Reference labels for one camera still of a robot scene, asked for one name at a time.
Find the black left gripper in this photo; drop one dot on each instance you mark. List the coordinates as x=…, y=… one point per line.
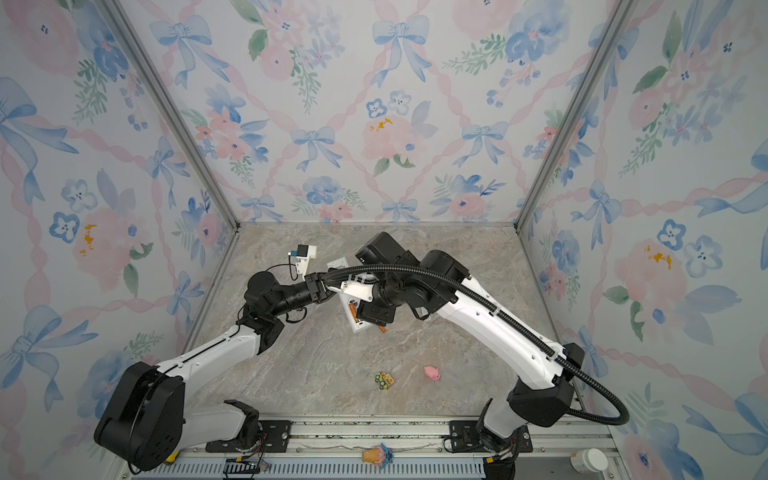
x=316, y=289

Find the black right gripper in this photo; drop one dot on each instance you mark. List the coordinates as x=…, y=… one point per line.
x=371, y=314

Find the white remote control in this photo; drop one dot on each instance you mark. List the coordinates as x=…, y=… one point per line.
x=345, y=300

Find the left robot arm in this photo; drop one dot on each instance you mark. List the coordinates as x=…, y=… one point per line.
x=147, y=419

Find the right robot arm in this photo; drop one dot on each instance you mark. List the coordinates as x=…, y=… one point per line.
x=439, y=284

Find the red green toy car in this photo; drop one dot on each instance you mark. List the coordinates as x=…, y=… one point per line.
x=384, y=380

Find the pink pig toy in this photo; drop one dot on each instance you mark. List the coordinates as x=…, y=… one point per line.
x=432, y=373

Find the orange blue plush toy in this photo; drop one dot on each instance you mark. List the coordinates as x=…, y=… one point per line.
x=379, y=456

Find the white cup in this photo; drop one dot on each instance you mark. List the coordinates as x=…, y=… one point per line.
x=589, y=461

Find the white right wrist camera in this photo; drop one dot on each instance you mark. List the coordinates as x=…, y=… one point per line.
x=358, y=290

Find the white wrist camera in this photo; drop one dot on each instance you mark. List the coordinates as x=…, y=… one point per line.
x=358, y=290
x=300, y=257

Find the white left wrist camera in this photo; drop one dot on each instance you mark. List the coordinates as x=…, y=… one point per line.
x=300, y=257

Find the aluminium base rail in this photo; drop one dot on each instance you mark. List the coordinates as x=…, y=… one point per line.
x=410, y=447

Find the aluminium corner post left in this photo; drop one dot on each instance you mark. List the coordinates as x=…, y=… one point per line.
x=117, y=19

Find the aluminium corner post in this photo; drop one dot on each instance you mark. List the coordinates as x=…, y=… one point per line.
x=614, y=28
x=117, y=19

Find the aluminium corner post right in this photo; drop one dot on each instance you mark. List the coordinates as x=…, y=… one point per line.
x=614, y=28

